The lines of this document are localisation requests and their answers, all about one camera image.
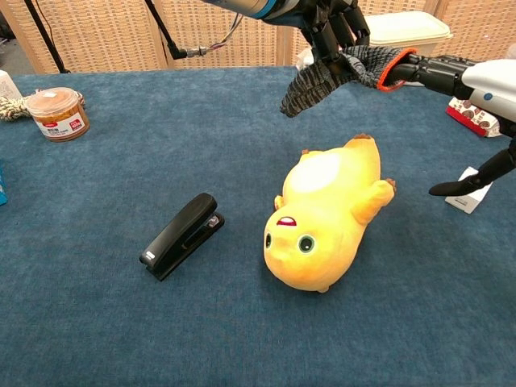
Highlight black stapler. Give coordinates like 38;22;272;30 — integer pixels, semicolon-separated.
138;192;226;283

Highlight beige lidded food container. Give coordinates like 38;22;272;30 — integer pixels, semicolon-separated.
362;10;454;52

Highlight black arm cable with connector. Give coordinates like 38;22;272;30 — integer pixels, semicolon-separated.
144;0;245;60

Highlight blue table cover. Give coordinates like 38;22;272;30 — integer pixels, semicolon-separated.
0;64;516;387

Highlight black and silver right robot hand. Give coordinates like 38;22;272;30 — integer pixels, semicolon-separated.
378;52;516;198

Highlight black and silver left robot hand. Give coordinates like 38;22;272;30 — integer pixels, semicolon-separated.
297;0;372;77

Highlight grey knit glove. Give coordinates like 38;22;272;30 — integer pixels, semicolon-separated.
279;44;419;119

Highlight blue cookie box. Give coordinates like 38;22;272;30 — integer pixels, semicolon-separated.
0;160;9;207

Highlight red and white snack box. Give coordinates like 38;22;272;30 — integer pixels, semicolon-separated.
445;95;501;139

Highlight woven wooden folding screen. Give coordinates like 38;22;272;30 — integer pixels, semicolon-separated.
0;0;516;74

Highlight yellow plush toy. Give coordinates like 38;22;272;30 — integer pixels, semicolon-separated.
263;132;398;294

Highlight coiled white brown rope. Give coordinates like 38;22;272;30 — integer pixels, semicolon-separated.
0;90;86;123

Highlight clear jar with brown sauce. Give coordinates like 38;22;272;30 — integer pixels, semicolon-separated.
25;89;91;144

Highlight black tripod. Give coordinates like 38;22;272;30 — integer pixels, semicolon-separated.
23;0;73;74

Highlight small white box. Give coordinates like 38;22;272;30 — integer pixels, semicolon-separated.
443;166;494;215

